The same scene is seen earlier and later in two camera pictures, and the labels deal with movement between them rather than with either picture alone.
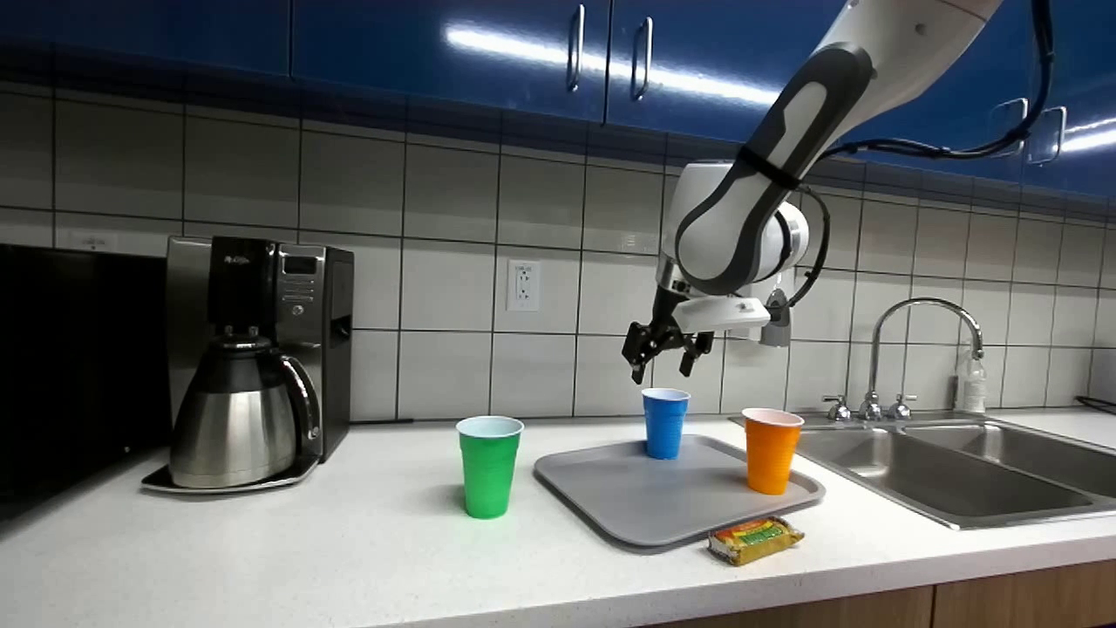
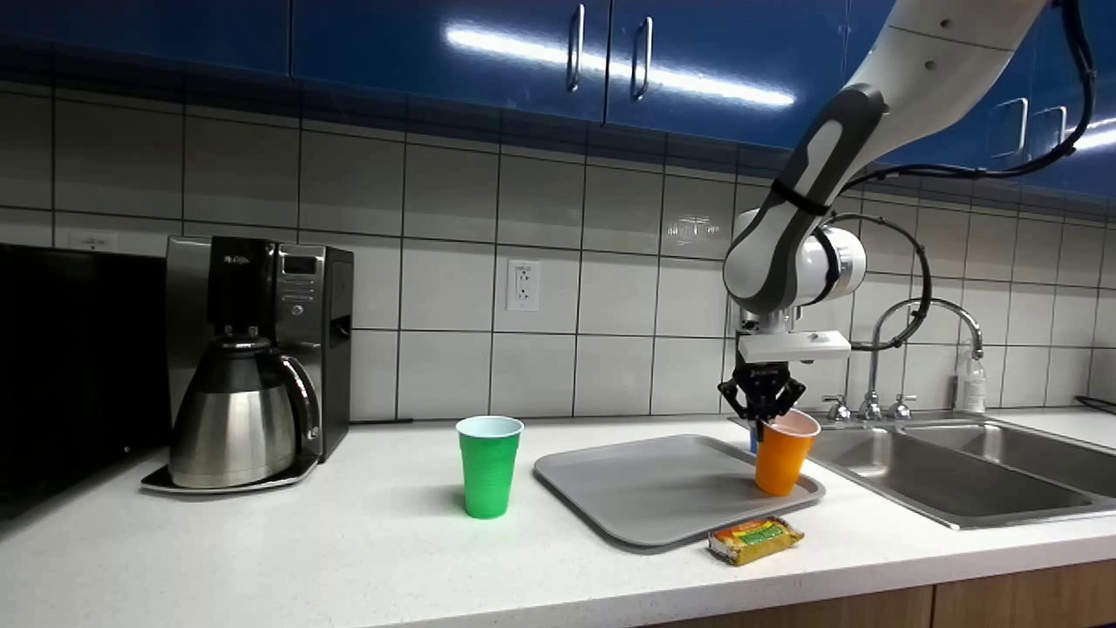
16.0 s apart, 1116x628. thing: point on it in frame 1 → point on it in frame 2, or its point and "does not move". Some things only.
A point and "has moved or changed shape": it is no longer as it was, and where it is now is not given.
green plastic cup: (490, 449) does not move
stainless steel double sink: (963, 472) does not move
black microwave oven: (86, 364) does not move
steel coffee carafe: (246, 417) does not move
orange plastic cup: (772, 449) has moved or changed shape
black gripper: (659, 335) → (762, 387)
